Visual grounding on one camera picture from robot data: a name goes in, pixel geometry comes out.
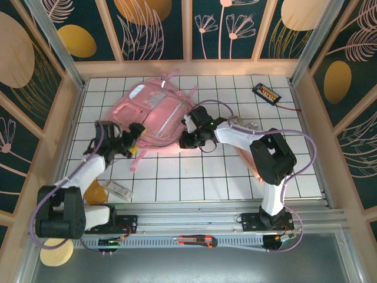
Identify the orange black utility knife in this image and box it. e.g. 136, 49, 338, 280
173, 234, 219, 249

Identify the red wire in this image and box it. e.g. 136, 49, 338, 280
278, 103, 302, 113

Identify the pink pencil pouch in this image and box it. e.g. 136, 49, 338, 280
235, 147, 266, 183

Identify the grey metal tray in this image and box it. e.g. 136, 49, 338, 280
17, 232, 365, 283

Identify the grey slotted cable duct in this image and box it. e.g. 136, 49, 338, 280
72, 235, 266, 251

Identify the aluminium frame post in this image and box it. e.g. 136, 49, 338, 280
24, 0, 87, 90
289, 0, 353, 87

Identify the small circuit board with wires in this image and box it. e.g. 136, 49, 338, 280
275, 232, 297, 244
97, 235, 130, 248

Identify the round yellow sponge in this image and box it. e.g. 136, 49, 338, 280
39, 238, 74, 266

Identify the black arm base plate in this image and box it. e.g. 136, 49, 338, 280
241, 212, 295, 233
84, 214, 138, 235

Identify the clear plastic box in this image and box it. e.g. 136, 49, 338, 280
102, 179, 135, 203

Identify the orange square card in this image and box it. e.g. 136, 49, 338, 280
84, 180, 108, 206

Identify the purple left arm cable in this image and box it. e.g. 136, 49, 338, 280
29, 121, 124, 255

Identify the pink student backpack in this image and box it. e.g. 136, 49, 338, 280
111, 69, 204, 173

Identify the aluminium frame rail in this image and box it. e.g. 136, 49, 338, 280
28, 202, 348, 236

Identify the black case with orange row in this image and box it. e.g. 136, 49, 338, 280
252, 83, 282, 101

